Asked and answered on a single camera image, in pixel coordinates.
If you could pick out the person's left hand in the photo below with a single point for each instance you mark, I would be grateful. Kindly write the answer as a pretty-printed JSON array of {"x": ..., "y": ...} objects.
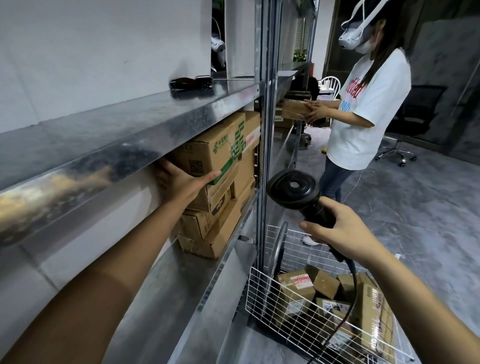
[{"x": 180, "y": 183}]

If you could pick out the person's right hand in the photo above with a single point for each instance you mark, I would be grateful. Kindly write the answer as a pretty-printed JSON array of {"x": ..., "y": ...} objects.
[{"x": 352, "y": 236}]

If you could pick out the box with green post logo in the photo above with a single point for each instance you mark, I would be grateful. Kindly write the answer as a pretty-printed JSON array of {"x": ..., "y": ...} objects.
[{"x": 210, "y": 146}]

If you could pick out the plain small cardboard box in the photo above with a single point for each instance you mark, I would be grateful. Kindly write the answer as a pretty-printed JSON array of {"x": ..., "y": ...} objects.
[{"x": 322, "y": 281}]

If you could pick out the stack of cardboard boxes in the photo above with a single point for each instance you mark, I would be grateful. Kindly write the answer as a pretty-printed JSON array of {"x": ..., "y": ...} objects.
[
  {"x": 284, "y": 122},
  {"x": 213, "y": 240}
]

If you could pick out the white sticker cardboard box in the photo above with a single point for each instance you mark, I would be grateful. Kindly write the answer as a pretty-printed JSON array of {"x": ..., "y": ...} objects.
[{"x": 335, "y": 307}]

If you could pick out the black barcode scanner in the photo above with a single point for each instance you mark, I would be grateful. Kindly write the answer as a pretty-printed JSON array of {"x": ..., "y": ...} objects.
[{"x": 292, "y": 187}]

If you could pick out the pink label cardboard box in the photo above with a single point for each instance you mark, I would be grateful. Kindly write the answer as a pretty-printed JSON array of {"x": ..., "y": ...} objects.
[{"x": 375, "y": 311}]

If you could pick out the person's right forearm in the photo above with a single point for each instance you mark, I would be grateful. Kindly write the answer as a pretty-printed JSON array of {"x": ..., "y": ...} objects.
[{"x": 423, "y": 311}]

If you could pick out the person's left forearm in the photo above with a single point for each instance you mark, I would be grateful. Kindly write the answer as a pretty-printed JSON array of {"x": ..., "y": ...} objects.
[{"x": 93, "y": 292}]

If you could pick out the metal shelving rack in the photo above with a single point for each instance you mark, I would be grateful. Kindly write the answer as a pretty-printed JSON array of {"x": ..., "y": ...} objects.
[{"x": 112, "y": 116}]

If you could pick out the black object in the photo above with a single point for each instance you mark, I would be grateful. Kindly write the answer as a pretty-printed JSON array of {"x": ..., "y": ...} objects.
[{"x": 183, "y": 83}]

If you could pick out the white glossy device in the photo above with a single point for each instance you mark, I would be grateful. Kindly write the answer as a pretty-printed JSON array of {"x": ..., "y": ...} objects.
[{"x": 217, "y": 47}]

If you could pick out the white spindle back chair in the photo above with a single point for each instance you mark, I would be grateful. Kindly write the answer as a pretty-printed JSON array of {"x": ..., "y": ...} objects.
[{"x": 330, "y": 86}]

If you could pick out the black wheeled office chair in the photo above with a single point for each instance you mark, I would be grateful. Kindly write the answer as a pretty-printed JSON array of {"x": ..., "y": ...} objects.
[{"x": 303, "y": 84}]

